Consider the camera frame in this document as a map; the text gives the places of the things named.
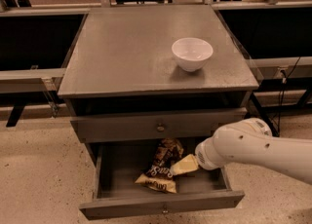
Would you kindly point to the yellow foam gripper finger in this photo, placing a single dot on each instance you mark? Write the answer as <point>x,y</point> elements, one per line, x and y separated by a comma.
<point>185,165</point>

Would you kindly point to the brown sea salt chip bag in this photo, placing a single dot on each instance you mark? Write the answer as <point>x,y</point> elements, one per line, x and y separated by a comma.
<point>159,176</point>

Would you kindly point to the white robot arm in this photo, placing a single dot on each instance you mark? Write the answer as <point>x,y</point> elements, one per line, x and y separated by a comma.
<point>251,142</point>

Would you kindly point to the grey top drawer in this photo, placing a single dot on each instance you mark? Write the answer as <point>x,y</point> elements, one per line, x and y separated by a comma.
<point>142,126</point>

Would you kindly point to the brass top drawer knob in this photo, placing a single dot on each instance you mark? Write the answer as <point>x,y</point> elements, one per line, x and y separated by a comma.
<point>160,128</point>

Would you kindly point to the grey open middle drawer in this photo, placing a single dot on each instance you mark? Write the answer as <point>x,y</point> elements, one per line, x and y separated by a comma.
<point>116,193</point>

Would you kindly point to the grey wooden drawer cabinet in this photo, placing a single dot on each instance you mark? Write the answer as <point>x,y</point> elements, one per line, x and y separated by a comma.
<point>123,63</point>

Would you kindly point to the white ceramic bowl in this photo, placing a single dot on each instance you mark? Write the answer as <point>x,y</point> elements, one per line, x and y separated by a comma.
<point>191,54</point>

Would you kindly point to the grey metal railing frame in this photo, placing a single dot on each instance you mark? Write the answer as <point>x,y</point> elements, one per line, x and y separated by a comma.
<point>36,46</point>

